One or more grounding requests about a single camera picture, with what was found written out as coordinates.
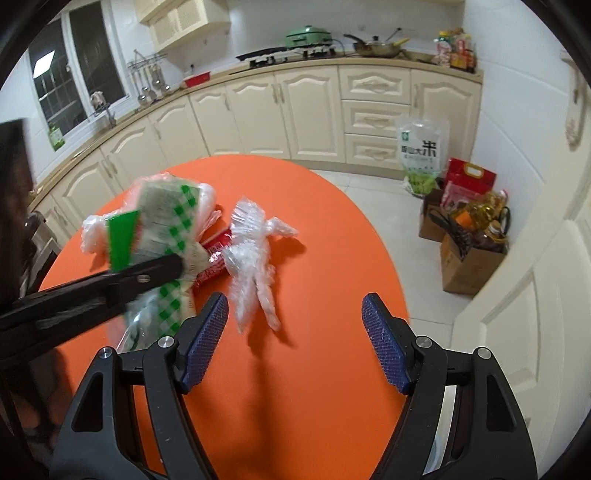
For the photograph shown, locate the clear rice bag green label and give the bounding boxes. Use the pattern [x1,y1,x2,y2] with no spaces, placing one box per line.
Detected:
[396,116,451,197]

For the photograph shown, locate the black gas stove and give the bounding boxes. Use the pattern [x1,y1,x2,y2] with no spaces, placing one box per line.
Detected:
[235,44,338,70]

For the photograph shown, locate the large cardboard box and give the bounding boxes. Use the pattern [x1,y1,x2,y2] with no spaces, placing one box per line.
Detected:
[441,228,509,296]

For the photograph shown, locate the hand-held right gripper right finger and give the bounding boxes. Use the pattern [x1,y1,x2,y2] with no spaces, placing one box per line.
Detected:
[361,292,539,480]

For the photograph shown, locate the small cardboard box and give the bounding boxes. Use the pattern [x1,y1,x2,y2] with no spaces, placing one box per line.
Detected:
[419,187,455,243]

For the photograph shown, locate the green checkered plastic bag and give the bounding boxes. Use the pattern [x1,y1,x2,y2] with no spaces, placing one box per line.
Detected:
[81,173,222,352]

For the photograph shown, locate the steel wok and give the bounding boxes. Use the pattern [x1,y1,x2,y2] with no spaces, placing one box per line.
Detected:
[344,28,411,58]

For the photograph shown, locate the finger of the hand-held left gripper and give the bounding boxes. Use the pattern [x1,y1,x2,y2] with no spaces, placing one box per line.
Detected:
[0,254,184,365]

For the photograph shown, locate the steel faucet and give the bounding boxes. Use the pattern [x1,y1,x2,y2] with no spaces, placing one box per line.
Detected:
[90,91,117,129]

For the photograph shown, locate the red packet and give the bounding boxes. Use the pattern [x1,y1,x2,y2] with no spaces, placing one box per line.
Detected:
[194,231,237,286]

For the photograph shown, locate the group of condiment bottles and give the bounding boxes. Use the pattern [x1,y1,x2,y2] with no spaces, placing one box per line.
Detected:
[433,28,476,73]

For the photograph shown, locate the white panel door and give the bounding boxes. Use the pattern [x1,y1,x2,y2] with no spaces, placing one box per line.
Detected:
[450,46,591,480]

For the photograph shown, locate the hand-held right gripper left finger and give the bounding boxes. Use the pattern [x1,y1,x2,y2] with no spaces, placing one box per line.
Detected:
[48,292,229,480]

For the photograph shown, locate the red gift box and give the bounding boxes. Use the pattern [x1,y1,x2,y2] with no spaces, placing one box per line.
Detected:
[441,158,497,210]

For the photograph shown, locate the cream upper cabinet lattice doors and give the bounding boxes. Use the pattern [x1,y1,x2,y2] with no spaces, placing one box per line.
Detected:
[134,0,232,51]

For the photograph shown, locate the wooden chair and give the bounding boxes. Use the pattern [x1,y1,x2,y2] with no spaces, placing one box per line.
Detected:
[18,210,61,296]

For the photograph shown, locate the utensil rack with ladles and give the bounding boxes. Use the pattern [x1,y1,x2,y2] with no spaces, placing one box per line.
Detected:
[127,48,169,107]

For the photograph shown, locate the brown cooking oil bottle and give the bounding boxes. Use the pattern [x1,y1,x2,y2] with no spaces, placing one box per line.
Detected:
[471,219,509,252]

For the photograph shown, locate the kitchen window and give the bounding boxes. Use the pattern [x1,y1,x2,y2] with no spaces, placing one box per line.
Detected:
[28,0,130,134]

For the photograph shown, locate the green electric cooker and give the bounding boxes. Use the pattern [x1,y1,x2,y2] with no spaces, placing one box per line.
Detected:
[284,28,335,49]

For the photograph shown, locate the cream kitchen base cabinets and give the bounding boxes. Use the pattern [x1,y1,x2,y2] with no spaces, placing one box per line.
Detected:
[28,65,483,241]

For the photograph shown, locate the yellow cooking oil bottle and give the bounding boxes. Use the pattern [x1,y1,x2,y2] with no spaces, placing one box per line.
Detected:
[450,191,506,232]

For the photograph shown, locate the clear plastic bag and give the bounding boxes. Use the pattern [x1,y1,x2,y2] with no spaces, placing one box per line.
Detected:
[224,198,300,335]

